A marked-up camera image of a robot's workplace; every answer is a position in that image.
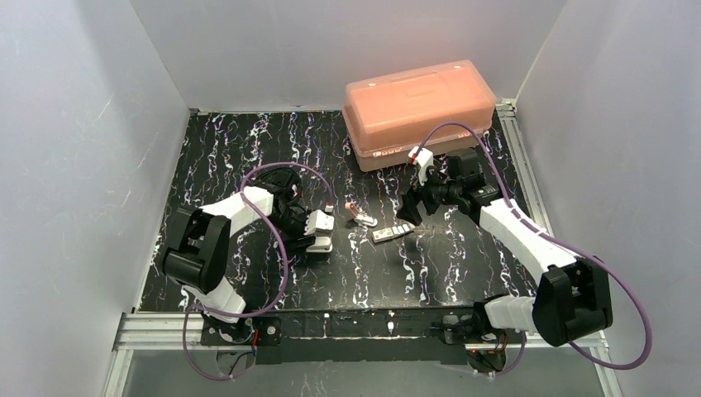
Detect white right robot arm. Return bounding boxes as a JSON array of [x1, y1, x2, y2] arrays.
[[397, 147, 613, 347]]

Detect aluminium front rail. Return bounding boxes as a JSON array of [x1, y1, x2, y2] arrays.
[[103, 309, 622, 397]]

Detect aluminium right rail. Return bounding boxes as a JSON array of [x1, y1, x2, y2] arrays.
[[496, 102, 547, 227]]

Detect pink plastic storage box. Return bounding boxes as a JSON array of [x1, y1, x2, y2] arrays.
[[341, 60, 497, 172]]

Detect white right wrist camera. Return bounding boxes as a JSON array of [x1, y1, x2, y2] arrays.
[[408, 146, 434, 186]]

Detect white staples box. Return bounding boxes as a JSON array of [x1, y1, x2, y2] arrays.
[[372, 223, 415, 244]]

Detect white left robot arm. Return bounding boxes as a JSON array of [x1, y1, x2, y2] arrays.
[[159, 162, 336, 329]]

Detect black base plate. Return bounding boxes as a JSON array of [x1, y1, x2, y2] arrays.
[[200, 307, 521, 365]]

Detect pink white small stapler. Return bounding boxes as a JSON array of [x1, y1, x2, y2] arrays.
[[345, 202, 378, 227]]

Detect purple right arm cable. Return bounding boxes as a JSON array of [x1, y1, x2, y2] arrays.
[[408, 122, 654, 379]]

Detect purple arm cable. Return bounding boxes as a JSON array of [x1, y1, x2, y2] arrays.
[[181, 161, 336, 382], [408, 122, 654, 379]]

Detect aluminium rail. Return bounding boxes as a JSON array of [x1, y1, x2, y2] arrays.
[[496, 102, 547, 227], [103, 309, 622, 397]]

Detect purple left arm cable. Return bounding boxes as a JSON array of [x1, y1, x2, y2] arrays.
[[181, 161, 336, 382]]

